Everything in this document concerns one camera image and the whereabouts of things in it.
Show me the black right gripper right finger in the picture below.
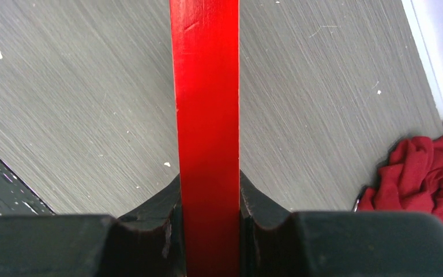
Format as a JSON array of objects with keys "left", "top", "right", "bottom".
[{"left": 240, "top": 174, "right": 443, "bottom": 276}]

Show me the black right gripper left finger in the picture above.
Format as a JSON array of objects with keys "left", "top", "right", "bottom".
[{"left": 0, "top": 177, "right": 186, "bottom": 276}]

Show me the red picture frame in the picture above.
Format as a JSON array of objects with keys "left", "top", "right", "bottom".
[{"left": 170, "top": 1, "right": 240, "bottom": 276}]

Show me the red cloth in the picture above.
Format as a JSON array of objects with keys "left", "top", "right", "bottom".
[{"left": 356, "top": 136, "right": 443, "bottom": 222}]

